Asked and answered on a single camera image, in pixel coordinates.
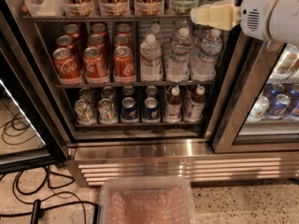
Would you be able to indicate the empty clear plastic tray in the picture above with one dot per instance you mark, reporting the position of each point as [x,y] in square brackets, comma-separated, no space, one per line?
[45,8]

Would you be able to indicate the front left blue Pepsi can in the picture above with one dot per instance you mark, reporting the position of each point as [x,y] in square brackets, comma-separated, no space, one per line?
[129,113]

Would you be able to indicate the white-green can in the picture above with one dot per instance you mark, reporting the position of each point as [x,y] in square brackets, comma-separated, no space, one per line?
[87,94]
[107,113]
[108,93]
[84,111]

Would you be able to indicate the front middle Coca-Cola can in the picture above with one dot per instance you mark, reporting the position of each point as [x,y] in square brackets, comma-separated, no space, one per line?
[94,62]

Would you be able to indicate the middle right Coca-Cola can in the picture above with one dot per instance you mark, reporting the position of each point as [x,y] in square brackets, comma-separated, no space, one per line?
[122,40]

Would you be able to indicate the front middle water bottle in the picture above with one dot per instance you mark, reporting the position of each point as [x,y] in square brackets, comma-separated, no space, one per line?
[178,59]

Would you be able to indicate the right brown tea bottle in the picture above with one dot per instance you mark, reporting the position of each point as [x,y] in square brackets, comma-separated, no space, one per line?
[195,104]

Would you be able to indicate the back left blue can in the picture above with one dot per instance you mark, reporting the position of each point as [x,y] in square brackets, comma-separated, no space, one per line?
[128,91]

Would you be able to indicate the white can behind right door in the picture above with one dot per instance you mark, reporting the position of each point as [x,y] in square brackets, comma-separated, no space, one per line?
[259,108]

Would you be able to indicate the front right blue Pepsi can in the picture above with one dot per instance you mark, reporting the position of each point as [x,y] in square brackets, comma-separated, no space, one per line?
[151,110]

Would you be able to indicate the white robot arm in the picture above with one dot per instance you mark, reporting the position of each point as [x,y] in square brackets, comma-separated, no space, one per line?
[267,20]

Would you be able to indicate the front left white-green can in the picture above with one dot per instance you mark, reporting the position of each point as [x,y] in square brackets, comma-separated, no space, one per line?
[84,111]

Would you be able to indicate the front right water bottle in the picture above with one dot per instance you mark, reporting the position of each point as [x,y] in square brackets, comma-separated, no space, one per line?
[204,61]

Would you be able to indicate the back left white-green can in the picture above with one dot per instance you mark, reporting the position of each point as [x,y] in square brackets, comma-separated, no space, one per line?
[87,94]

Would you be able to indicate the front right Coca-Cola can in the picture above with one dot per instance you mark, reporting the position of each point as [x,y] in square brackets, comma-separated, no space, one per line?
[123,62]

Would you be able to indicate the open glass fridge door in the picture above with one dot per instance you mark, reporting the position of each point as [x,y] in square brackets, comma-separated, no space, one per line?
[28,136]

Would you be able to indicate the blue pepsi can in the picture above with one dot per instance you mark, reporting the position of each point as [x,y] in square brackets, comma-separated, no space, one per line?
[129,113]
[151,110]

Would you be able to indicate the coca-cola can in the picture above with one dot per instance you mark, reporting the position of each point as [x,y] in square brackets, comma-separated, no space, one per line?
[122,40]
[96,41]
[66,63]
[94,62]
[123,62]
[66,41]
[73,30]
[124,29]
[99,29]

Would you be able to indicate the middle centre Coca-Cola can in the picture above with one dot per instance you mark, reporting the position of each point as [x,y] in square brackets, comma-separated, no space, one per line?
[96,41]

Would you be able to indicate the back left Coca-Cola can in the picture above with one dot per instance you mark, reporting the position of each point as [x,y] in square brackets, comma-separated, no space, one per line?
[73,30]

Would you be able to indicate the water bottle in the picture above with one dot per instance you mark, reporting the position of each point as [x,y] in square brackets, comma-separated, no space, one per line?
[204,61]
[150,59]
[178,59]

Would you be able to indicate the clear plastic bin bubble wrap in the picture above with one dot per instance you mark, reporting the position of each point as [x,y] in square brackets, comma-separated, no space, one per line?
[147,200]

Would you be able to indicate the blue can behind right door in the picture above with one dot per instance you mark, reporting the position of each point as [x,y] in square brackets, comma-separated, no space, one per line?
[277,106]

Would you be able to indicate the brown tea bottle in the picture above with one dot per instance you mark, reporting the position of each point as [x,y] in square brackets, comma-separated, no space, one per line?
[173,102]
[195,104]

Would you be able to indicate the back right blue can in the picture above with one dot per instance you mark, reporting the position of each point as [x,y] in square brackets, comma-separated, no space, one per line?
[151,92]

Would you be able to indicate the back right Coca-Cola can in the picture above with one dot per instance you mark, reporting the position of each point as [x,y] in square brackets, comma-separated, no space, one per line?
[124,29]

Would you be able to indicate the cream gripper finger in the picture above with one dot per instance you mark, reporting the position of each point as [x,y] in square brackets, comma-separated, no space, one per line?
[223,15]

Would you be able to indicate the stainless steel fridge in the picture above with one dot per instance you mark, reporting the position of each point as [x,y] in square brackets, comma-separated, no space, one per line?
[96,153]

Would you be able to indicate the right glass fridge door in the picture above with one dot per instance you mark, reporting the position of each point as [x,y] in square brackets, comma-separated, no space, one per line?
[251,66]

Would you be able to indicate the middle left Coca-Cola can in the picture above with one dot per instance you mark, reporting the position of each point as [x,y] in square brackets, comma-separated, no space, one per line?
[66,41]

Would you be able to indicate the back centre Coca-Cola can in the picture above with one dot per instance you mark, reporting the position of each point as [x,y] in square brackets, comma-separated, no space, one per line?
[99,29]

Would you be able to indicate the front left water bottle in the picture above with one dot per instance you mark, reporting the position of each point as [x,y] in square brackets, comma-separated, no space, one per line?
[150,59]

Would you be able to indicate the front left Coca-Cola can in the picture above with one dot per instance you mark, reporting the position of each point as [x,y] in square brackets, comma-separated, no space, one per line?
[66,63]

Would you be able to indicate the left brown tea bottle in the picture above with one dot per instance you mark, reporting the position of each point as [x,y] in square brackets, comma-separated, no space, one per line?
[173,102]

